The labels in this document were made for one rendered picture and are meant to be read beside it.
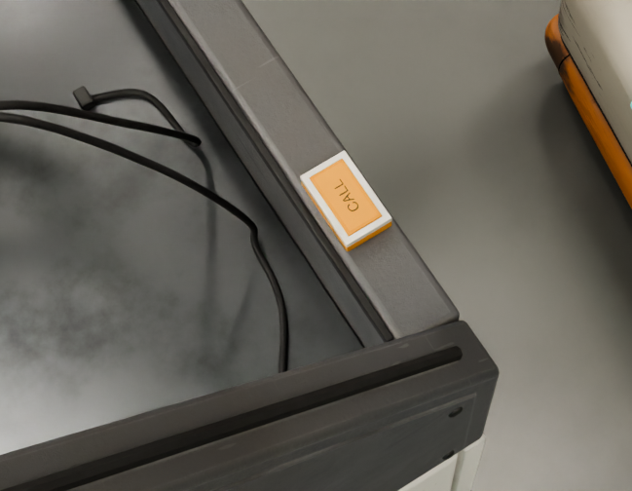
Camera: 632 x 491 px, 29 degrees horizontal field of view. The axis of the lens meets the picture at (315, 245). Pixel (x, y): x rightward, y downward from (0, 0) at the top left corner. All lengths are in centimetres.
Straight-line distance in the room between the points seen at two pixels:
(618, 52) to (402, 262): 91
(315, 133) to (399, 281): 10
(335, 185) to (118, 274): 20
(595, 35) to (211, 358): 91
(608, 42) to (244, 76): 89
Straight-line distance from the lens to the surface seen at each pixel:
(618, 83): 156
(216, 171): 84
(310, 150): 71
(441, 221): 172
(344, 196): 68
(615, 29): 156
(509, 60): 183
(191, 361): 80
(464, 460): 84
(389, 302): 67
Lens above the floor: 159
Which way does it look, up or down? 68 degrees down
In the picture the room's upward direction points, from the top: 10 degrees counter-clockwise
